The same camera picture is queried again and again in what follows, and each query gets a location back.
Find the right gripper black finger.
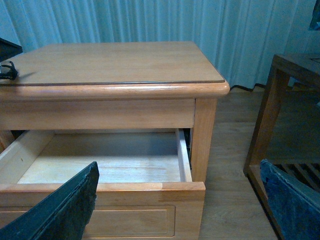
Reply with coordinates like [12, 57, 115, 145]
[0, 38, 23, 62]
[260, 159, 320, 240]
[0, 161, 100, 240]

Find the pale pleated curtain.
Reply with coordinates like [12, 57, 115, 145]
[0, 0, 320, 89]

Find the light wooden nightstand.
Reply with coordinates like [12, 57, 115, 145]
[0, 41, 231, 240]

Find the wooden drawer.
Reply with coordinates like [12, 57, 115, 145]
[0, 129, 205, 240]

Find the dark wooden side table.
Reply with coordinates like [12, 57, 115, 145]
[243, 53, 320, 240]

